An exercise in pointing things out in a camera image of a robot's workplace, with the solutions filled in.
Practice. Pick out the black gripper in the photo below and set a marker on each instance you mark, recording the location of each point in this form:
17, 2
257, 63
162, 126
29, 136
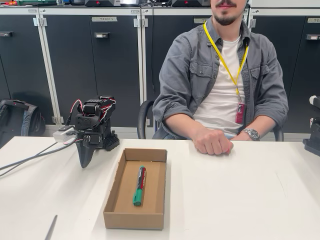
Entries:
86, 153

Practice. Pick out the green marker with red label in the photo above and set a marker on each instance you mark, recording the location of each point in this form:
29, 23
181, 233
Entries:
139, 186

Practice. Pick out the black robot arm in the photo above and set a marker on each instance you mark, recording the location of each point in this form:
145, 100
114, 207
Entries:
106, 125

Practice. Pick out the person's left forearm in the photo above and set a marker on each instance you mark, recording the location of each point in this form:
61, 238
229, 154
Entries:
260, 127

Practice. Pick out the person's right forearm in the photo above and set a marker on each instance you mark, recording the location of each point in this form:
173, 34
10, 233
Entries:
182, 125

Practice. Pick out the black second robot arm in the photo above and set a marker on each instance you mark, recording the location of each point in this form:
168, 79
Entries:
313, 147

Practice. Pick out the person's right hand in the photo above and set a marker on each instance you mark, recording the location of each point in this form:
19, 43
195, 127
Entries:
212, 142

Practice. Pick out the grey metal hinge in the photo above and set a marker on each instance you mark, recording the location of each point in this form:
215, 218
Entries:
252, 23
140, 22
40, 21
58, 120

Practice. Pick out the black office chair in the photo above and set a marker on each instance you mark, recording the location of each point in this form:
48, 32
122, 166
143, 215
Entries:
142, 120

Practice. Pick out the black and grey backpack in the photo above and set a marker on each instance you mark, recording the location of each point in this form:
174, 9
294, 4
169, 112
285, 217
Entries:
25, 120

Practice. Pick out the grey flat slab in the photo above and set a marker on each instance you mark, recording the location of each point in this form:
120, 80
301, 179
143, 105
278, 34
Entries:
51, 228

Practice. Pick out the brown cardboard box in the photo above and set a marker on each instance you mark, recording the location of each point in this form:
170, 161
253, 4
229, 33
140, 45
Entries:
140, 220

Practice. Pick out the man in grey jacket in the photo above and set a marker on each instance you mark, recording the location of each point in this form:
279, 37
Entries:
190, 75

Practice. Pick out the grey tape team label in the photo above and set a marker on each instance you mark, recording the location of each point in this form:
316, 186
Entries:
104, 19
314, 20
201, 21

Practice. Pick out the black device with red triangle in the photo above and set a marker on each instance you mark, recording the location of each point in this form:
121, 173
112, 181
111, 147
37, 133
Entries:
190, 3
102, 3

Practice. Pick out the clear glass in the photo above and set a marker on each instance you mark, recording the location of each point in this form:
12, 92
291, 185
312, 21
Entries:
60, 2

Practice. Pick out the green case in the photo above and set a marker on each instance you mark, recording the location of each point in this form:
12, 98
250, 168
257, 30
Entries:
35, 2

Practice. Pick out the red badge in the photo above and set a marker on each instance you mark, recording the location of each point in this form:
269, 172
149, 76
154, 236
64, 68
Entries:
240, 113

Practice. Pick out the silver wristwatch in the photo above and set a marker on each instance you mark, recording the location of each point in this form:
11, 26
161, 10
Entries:
253, 134

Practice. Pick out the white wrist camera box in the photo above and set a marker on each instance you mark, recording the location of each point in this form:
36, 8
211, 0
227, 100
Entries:
61, 133

